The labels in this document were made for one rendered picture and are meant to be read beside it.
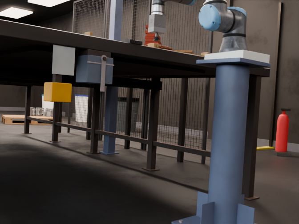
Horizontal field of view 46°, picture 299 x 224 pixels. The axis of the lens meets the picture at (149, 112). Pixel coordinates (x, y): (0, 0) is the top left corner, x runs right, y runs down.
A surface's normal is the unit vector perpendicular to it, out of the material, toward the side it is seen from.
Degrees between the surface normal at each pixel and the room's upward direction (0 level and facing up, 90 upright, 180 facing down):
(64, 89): 90
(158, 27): 90
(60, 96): 90
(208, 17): 99
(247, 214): 90
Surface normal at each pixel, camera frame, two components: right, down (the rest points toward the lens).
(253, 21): -0.75, -0.02
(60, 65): 0.65, 0.07
